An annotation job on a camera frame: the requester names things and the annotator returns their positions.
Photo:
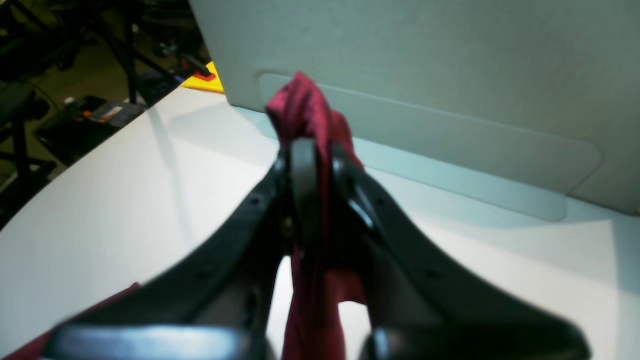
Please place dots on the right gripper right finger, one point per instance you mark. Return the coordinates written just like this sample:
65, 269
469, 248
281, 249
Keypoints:
422, 304

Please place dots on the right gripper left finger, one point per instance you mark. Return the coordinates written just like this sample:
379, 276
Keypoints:
214, 304

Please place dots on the grey side panel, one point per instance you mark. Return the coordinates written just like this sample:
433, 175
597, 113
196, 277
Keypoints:
519, 103

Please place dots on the red and black clamp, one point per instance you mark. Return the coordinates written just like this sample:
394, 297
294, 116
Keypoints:
196, 67

